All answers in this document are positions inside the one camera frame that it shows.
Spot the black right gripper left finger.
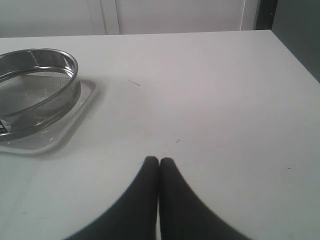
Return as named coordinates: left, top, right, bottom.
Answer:
left=68, top=156, right=160, bottom=240

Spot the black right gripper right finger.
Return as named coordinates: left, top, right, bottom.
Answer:
left=159, top=157, right=248, bottom=240

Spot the white plastic tray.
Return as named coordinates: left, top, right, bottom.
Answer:
left=0, top=80, right=98, bottom=155

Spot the round steel sieve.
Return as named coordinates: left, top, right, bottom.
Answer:
left=0, top=48, right=81, bottom=141

